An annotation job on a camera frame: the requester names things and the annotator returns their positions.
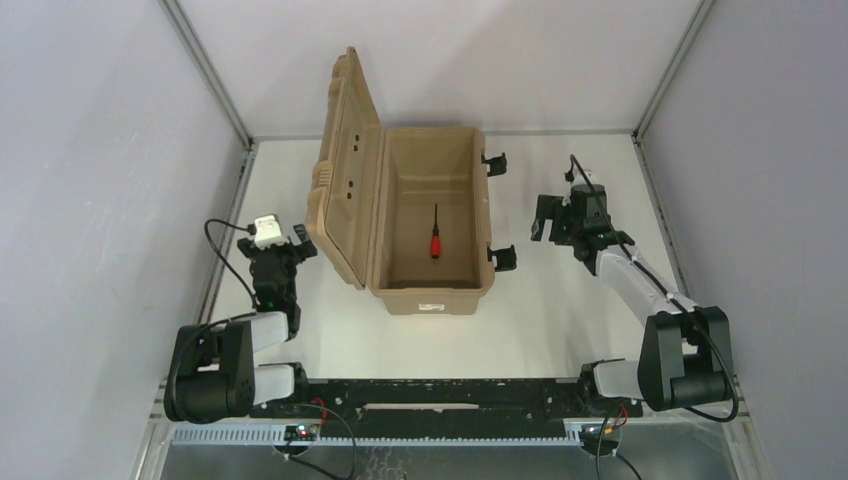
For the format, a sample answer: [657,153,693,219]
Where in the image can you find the red handled black screwdriver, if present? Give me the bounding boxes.
[430,205,442,260]

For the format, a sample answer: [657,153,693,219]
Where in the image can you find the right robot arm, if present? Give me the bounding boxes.
[531,185,740,422]

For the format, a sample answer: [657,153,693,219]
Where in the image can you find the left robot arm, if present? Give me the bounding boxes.
[163,224,317,424]

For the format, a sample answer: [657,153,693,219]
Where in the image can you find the tan plastic storage bin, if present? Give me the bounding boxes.
[306,47,517,315]

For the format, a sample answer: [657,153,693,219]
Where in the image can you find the left electronics board with leds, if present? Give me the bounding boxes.
[283,424,320,443]

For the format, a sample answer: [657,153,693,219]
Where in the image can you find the right electronics board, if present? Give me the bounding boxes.
[579,424,620,457]

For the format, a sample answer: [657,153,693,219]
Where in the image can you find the left black camera cable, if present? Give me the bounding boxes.
[203,219,261,313]

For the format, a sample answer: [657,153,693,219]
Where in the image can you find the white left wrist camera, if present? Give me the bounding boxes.
[249,214,289,250]

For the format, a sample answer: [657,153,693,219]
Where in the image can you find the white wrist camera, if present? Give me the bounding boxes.
[249,214,289,250]
[564,165,604,194]

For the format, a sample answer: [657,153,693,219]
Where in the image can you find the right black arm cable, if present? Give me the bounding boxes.
[568,154,741,480]

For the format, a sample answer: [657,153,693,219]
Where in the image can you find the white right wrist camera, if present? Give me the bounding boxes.
[564,165,604,194]

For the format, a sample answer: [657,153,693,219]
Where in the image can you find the aluminium frame left rail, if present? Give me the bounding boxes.
[158,0,260,326]

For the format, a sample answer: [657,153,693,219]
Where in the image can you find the aluminium frame rail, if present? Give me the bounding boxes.
[158,0,260,326]
[632,0,717,144]

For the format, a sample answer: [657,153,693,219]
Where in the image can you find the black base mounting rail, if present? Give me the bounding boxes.
[249,378,645,442]

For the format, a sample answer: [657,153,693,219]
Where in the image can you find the grey slotted cable duct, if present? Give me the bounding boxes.
[169,423,584,448]

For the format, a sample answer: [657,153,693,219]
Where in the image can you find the aluminium frame right rail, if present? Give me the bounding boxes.
[632,0,717,144]

